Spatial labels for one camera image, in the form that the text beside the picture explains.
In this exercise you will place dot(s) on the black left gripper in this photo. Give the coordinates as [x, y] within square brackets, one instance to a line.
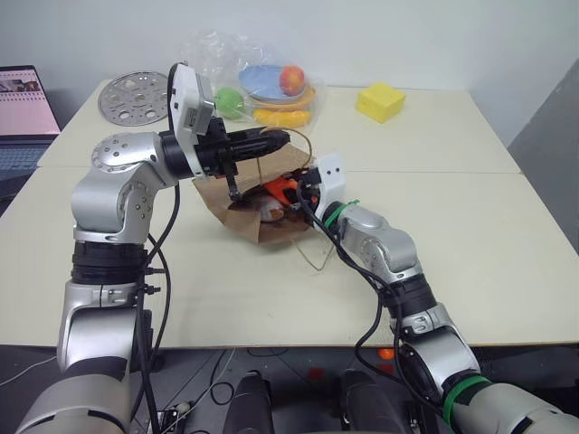
[215, 151]

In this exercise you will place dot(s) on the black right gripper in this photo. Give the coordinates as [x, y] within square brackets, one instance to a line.
[310, 190]

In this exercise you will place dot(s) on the brown paper bag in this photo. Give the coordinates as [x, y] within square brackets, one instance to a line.
[280, 233]

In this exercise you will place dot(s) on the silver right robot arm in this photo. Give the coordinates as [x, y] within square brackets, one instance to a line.
[384, 244]

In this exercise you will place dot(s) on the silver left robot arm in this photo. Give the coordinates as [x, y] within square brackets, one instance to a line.
[113, 199]

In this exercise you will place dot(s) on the white and orange plush toy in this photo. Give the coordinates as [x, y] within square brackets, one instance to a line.
[271, 211]

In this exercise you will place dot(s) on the clear plastic bag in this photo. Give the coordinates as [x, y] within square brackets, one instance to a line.
[208, 54]

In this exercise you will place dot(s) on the yellow toy banana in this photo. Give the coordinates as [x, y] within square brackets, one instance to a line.
[280, 118]

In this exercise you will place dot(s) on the green toy apple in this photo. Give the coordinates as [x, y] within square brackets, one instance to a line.
[230, 103]

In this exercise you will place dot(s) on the blue plate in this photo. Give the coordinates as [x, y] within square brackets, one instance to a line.
[260, 81]

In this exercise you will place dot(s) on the orange plate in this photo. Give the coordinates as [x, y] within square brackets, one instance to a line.
[307, 98]

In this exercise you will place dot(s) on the red and yellow toy peach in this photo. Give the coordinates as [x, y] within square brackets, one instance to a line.
[292, 79]

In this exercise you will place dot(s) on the yellow cheese block toy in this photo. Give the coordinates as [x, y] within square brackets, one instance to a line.
[380, 103]

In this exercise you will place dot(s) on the round perforated metal plate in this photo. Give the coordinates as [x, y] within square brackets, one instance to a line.
[135, 99]

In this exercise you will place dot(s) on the small orange ball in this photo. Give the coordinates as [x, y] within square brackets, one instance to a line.
[385, 354]

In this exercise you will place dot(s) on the dark rounded shape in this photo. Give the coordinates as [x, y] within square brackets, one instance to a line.
[249, 402]

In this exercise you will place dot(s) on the open laptop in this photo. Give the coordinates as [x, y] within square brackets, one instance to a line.
[22, 108]

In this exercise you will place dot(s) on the grey partition panel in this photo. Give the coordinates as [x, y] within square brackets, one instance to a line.
[549, 149]

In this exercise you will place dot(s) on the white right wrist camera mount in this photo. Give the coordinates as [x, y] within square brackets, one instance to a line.
[332, 178]

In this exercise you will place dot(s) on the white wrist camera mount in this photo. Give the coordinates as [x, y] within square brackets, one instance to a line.
[185, 97]
[332, 178]

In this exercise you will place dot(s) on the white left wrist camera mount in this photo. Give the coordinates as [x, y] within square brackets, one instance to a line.
[185, 97]

